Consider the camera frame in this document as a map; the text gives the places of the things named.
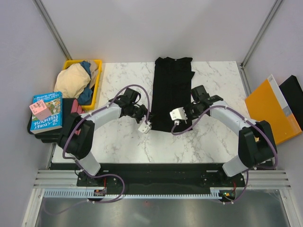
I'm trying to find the blue paperback book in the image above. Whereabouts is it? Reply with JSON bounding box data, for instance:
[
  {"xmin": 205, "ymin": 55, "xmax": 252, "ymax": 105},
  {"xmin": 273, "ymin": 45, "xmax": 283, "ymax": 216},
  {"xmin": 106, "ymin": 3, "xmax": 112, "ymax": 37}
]
[{"xmin": 29, "ymin": 92, "xmax": 63, "ymax": 134}]

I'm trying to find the white slotted cable duct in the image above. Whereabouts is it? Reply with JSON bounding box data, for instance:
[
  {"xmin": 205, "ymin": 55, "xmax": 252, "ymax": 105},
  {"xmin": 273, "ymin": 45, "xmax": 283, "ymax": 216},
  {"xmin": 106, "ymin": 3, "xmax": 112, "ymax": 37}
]
[{"xmin": 43, "ymin": 187, "xmax": 232, "ymax": 199}]

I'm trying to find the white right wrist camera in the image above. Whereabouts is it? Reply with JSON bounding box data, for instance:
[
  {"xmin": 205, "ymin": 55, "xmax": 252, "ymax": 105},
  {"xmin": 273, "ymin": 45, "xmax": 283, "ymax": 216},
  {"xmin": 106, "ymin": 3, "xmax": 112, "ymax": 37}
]
[{"xmin": 169, "ymin": 107, "xmax": 187, "ymax": 125}]

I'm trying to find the black box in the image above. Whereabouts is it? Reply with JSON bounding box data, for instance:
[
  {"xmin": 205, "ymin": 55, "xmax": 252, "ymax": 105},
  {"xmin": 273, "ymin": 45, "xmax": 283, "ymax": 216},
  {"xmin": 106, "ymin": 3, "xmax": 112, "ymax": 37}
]
[{"xmin": 279, "ymin": 75, "xmax": 303, "ymax": 130}]

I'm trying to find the orange folder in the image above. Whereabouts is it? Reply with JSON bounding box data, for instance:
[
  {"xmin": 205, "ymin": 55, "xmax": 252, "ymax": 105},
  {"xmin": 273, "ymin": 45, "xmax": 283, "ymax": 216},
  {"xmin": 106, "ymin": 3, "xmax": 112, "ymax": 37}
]
[{"xmin": 245, "ymin": 75, "xmax": 302, "ymax": 145}]

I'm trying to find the yellow plastic bin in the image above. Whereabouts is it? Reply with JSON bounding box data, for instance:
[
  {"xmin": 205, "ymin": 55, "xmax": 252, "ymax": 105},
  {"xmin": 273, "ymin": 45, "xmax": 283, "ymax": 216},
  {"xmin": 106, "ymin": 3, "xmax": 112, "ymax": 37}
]
[{"xmin": 54, "ymin": 60, "xmax": 102, "ymax": 111}]

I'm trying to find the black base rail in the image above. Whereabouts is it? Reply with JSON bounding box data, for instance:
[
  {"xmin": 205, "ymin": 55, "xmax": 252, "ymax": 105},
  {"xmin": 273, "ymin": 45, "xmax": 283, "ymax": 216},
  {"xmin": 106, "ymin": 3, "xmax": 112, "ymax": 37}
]
[{"xmin": 48, "ymin": 162, "xmax": 276, "ymax": 196}]

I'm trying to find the pink cube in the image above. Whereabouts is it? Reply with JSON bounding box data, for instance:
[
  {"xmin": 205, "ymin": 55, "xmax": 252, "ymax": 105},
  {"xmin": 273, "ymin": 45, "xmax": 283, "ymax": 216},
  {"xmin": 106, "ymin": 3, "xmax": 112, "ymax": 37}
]
[{"xmin": 29, "ymin": 100, "xmax": 52, "ymax": 121}]

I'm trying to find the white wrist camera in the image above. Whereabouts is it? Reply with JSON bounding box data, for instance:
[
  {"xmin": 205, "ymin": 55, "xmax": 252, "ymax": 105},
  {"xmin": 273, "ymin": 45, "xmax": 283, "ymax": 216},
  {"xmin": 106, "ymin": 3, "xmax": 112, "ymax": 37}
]
[
  {"xmin": 169, "ymin": 107, "xmax": 187, "ymax": 125},
  {"xmin": 138, "ymin": 116, "xmax": 152, "ymax": 134}
]

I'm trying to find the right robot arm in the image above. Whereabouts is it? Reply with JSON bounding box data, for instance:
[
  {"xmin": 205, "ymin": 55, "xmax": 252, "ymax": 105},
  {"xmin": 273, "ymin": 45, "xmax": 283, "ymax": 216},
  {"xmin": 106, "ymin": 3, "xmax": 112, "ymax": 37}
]
[{"xmin": 185, "ymin": 85, "xmax": 277, "ymax": 186}]

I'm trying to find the blue t shirt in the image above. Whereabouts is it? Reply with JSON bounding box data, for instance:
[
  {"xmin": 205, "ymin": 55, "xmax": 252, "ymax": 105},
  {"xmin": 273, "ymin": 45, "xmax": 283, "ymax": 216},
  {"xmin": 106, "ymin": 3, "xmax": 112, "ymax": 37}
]
[{"xmin": 77, "ymin": 61, "xmax": 93, "ymax": 105}]

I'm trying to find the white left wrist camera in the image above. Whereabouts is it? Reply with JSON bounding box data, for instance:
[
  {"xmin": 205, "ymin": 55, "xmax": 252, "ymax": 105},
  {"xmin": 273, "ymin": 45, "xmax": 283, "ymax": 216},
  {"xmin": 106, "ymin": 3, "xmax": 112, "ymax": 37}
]
[{"xmin": 138, "ymin": 116, "xmax": 152, "ymax": 134}]

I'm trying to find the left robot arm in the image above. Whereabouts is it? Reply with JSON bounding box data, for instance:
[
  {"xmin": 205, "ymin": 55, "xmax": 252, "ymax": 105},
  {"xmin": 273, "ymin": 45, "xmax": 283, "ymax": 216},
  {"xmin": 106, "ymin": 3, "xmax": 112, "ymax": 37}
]
[{"xmin": 57, "ymin": 84, "xmax": 151, "ymax": 186}]

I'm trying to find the black t shirt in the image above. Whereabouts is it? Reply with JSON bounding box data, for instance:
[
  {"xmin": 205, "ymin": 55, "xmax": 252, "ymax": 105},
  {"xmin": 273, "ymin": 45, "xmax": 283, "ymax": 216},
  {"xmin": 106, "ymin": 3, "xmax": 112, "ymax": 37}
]
[{"xmin": 151, "ymin": 57, "xmax": 195, "ymax": 132}]

